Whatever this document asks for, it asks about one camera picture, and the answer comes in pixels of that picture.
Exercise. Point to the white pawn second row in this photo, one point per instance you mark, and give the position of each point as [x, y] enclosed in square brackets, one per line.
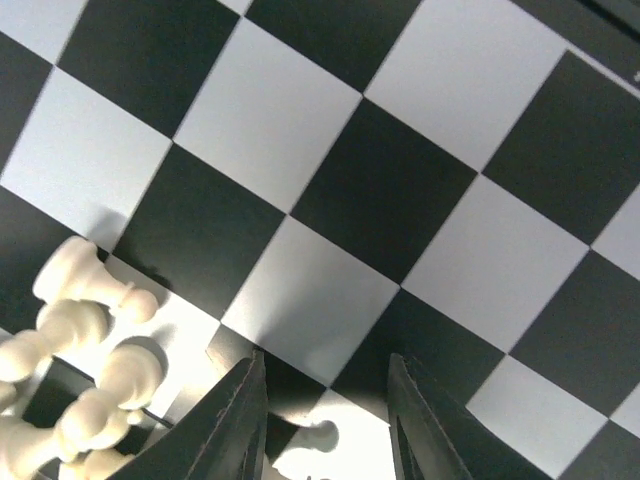
[300, 457]

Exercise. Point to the black and white chessboard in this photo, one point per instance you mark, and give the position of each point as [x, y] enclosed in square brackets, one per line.
[333, 182]

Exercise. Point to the pile of white chess pieces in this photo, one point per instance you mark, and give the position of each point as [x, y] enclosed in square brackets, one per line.
[82, 302]

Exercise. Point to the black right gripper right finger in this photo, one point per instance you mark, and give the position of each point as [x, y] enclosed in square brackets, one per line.
[436, 437]

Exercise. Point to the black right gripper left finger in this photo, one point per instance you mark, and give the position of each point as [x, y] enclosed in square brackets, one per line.
[221, 438]

